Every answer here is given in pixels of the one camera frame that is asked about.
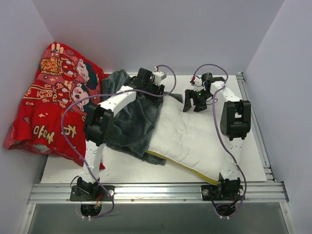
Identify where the white pillow yellow edge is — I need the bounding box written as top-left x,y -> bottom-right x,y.
146,96 -> 226,185

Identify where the grey plush pillowcase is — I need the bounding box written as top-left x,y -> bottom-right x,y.
100,69 -> 185,167

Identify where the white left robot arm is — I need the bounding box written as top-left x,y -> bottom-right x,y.
70,68 -> 167,201

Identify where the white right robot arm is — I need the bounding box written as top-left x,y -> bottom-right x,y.
183,73 -> 251,201

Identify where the red cartoon print pillow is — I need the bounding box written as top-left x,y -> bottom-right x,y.
4,42 -> 108,166

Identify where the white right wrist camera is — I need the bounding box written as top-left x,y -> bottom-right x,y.
192,80 -> 205,92

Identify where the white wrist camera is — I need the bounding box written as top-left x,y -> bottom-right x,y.
192,80 -> 205,92
152,71 -> 167,86

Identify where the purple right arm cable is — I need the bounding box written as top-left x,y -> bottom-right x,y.
192,63 -> 247,218

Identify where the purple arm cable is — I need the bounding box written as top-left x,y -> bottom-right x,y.
60,64 -> 176,218
192,63 -> 247,218

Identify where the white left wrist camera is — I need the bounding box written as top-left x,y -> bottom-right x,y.
152,71 -> 167,86

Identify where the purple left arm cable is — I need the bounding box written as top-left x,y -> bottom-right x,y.
60,64 -> 176,218

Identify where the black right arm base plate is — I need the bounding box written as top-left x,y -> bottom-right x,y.
200,185 -> 243,201

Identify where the aluminium right side rail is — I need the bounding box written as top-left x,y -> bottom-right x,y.
236,72 -> 277,183

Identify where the aluminium rail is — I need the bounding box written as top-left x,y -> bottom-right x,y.
236,72 -> 277,183
28,182 -> 289,204

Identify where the aluminium front rail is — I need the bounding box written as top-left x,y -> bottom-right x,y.
28,182 -> 289,204

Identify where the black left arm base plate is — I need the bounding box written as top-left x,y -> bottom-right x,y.
69,185 -> 115,202

